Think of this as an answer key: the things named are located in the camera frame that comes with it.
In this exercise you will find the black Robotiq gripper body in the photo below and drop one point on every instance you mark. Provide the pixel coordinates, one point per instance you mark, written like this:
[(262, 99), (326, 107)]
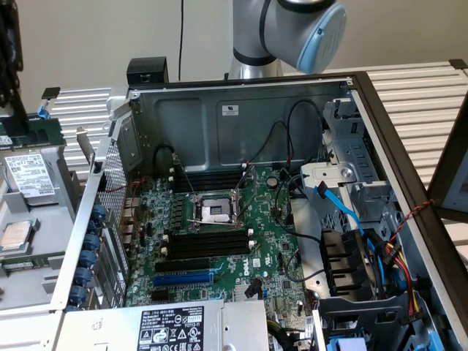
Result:
[(11, 44)]

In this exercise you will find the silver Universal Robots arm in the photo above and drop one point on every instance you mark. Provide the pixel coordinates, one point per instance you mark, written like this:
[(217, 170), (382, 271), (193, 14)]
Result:
[(278, 33)]

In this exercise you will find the black box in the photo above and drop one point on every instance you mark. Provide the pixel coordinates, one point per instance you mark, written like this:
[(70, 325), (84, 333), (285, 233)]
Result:
[(144, 71)]

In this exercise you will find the green RAM stick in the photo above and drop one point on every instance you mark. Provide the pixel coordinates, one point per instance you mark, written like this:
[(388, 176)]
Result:
[(47, 129), (22, 264)]

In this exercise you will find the black RAM slot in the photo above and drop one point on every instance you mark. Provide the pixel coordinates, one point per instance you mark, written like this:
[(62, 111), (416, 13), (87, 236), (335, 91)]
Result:
[(208, 235), (212, 183), (208, 253), (208, 247), (212, 179), (212, 174), (208, 241)]

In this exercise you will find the long black expansion slot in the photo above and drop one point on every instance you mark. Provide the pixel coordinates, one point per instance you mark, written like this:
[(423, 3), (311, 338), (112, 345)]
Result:
[(183, 265)]

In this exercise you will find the grey case latch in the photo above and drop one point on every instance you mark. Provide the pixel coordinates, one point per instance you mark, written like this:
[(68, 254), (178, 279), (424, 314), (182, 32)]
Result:
[(117, 106)]

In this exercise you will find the black plastic frame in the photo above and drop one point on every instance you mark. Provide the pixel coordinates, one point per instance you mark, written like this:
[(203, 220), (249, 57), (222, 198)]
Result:
[(365, 307)]

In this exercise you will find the blue expansion slot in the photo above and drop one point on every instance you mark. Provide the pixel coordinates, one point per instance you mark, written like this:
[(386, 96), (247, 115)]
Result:
[(183, 278)]

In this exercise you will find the black framed panel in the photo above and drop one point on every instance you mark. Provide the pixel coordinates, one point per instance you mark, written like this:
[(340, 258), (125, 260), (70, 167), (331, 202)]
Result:
[(444, 175)]

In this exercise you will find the silver hard disk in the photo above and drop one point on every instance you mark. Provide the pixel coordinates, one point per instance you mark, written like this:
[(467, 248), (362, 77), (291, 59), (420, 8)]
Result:
[(29, 175)]

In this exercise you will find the open PC case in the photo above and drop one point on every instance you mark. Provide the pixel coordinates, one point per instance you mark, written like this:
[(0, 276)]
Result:
[(256, 120)]

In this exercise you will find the metal slot bracket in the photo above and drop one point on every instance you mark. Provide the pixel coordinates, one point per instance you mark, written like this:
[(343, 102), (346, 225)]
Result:
[(83, 146)]

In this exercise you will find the blue plastic bracket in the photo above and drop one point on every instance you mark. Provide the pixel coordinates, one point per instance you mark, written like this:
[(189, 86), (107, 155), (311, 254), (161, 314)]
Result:
[(44, 113)]

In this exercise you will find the silver CPU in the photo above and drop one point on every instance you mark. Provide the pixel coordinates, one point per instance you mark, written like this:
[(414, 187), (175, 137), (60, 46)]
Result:
[(14, 235)]

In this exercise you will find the round coin battery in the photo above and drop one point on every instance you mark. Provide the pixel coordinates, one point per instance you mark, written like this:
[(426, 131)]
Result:
[(272, 181)]

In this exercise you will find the silver metal disk bay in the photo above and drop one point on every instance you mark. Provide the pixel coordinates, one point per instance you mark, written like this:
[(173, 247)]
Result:
[(329, 175)]

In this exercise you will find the silver power supply with label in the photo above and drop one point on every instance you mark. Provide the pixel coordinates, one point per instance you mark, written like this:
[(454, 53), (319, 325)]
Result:
[(109, 329)]

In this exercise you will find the blue plastic tab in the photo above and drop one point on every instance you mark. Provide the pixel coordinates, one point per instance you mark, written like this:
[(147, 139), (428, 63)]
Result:
[(345, 345)]

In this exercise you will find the short black expansion slot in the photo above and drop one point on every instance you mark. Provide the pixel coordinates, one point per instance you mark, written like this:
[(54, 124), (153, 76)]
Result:
[(162, 296)]

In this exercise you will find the green Dell motherboard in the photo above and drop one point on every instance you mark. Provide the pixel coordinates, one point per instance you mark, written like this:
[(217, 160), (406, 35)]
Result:
[(263, 226)]

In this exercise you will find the thin metal locking lever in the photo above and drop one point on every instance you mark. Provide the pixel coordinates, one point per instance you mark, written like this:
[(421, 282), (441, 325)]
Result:
[(184, 174)]

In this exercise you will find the blue expansion card retainer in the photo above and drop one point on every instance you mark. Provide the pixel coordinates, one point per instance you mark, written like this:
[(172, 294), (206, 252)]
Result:
[(89, 242)]

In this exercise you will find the CPU socket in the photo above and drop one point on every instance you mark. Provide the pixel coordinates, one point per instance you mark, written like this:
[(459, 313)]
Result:
[(214, 212)]

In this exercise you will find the silver chipset heatsink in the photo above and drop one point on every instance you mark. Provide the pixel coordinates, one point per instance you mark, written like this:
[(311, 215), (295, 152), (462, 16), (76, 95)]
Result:
[(239, 292)]

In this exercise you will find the black plastic disk bay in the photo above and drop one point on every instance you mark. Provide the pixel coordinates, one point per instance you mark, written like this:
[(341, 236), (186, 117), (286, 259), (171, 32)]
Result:
[(343, 256)]

